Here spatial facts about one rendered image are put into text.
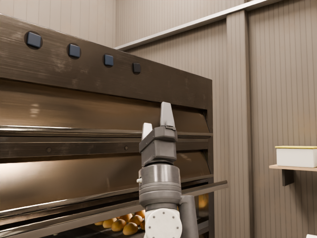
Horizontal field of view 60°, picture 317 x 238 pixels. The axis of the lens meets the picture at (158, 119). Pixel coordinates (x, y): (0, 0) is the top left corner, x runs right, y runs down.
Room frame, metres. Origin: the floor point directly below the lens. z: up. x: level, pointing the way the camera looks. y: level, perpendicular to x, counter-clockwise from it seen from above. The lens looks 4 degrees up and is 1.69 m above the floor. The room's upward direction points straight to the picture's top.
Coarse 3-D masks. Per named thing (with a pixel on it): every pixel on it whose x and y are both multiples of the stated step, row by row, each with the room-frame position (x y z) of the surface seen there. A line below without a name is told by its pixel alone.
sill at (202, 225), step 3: (198, 219) 1.81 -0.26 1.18; (201, 219) 1.81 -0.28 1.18; (204, 219) 1.81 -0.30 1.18; (198, 222) 1.74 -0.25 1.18; (201, 222) 1.75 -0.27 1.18; (204, 222) 1.77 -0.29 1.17; (207, 222) 1.79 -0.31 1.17; (198, 225) 1.72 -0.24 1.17; (201, 225) 1.74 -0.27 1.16; (204, 225) 1.77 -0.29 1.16; (207, 225) 1.79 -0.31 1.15; (198, 228) 1.72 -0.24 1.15; (201, 228) 1.74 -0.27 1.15; (180, 237) 1.58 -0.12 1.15
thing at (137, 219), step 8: (120, 216) 1.74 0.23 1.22; (128, 216) 1.74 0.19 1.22; (136, 216) 1.69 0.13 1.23; (144, 216) 1.77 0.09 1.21; (96, 224) 1.69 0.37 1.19; (104, 224) 1.63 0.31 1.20; (112, 224) 1.59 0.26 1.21; (120, 224) 1.59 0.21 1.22; (128, 224) 1.53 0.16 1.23; (136, 224) 1.67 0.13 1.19; (144, 224) 1.60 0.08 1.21; (128, 232) 1.51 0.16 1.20
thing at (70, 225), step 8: (224, 184) 1.67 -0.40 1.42; (192, 192) 1.43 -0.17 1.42; (200, 192) 1.48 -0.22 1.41; (208, 192) 1.53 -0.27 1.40; (128, 208) 1.10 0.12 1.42; (136, 208) 1.13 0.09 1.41; (144, 208) 1.16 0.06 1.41; (96, 216) 0.99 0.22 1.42; (104, 216) 1.01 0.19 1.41; (112, 216) 1.04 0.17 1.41; (64, 224) 0.89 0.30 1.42; (72, 224) 0.91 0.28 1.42; (80, 224) 0.94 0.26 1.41; (88, 224) 0.96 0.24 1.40; (24, 232) 0.81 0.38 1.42; (32, 232) 0.82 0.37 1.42; (40, 232) 0.84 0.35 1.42; (48, 232) 0.85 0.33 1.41; (56, 232) 0.87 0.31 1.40
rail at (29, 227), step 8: (208, 184) 1.55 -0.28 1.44; (216, 184) 1.61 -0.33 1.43; (184, 192) 1.38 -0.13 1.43; (136, 200) 1.14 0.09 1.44; (104, 208) 1.02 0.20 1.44; (112, 208) 1.04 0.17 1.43; (120, 208) 1.07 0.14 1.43; (64, 216) 0.90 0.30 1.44; (72, 216) 0.92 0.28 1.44; (80, 216) 0.94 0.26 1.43; (88, 216) 0.96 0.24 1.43; (32, 224) 0.82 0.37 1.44; (40, 224) 0.84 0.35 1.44; (48, 224) 0.86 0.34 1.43; (56, 224) 0.88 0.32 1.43; (0, 232) 0.76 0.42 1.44; (8, 232) 0.77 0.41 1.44; (16, 232) 0.79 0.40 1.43
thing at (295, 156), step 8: (280, 152) 3.47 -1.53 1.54; (288, 152) 3.41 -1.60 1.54; (296, 152) 3.35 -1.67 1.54; (304, 152) 3.29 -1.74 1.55; (312, 152) 3.24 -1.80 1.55; (280, 160) 3.47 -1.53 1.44; (288, 160) 3.41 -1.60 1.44; (296, 160) 3.35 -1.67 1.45; (304, 160) 3.29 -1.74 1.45; (312, 160) 3.24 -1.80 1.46
